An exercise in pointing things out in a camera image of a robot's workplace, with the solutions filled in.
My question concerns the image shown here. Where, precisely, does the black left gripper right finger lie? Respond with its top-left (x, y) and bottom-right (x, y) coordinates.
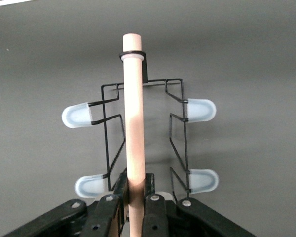
top-left (142, 173), bottom-right (257, 237)

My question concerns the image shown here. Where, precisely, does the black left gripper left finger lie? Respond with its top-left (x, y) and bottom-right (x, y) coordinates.
top-left (2, 168), bottom-right (129, 237)

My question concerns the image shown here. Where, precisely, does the black wire cup holder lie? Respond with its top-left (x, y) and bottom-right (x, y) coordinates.
top-left (61, 33), bottom-right (220, 237)

